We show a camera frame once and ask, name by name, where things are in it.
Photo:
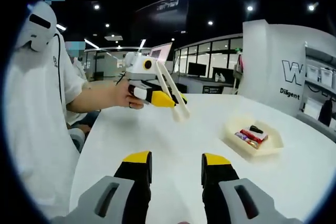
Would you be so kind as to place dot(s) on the black bag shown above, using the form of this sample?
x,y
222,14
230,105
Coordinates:
x,y
325,112

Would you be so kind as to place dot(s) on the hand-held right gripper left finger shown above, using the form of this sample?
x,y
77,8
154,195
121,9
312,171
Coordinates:
x,y
123,197

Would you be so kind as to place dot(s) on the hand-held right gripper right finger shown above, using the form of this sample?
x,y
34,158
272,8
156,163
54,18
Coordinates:
x,y
225,197

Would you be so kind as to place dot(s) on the group of white storage bins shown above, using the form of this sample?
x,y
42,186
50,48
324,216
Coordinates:
x,y
320,75

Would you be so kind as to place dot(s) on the dark hanging banner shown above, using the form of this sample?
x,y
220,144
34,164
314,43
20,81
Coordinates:
x,y
162,11

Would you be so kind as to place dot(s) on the cream hexagonal food container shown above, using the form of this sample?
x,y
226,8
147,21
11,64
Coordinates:
x,y
273,145

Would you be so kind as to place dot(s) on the grey metal shelf rack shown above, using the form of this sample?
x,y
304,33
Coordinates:
x,y
320,90

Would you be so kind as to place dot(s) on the cream food tongs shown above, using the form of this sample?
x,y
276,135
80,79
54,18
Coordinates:
x,y
170,93

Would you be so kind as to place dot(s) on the white plastic bag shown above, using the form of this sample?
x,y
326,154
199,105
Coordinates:
x,y
220,77

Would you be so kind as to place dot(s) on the black food piece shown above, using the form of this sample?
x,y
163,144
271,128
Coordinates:
x,y
256,129

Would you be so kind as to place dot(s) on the white chest device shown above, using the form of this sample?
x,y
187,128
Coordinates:
x,y
36,24

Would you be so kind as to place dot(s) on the black desk monitor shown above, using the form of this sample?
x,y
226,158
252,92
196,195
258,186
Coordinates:
x,y
197,68

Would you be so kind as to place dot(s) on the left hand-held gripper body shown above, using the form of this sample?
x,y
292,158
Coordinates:
x,y
139,70

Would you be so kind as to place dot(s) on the person's left hand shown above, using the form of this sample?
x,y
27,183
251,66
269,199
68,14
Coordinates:
x,y
126,96

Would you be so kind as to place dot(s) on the purple food packet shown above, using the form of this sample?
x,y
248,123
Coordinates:
x,y
240,136

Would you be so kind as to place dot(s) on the long red food bar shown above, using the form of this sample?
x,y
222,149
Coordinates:
x,y
258,137

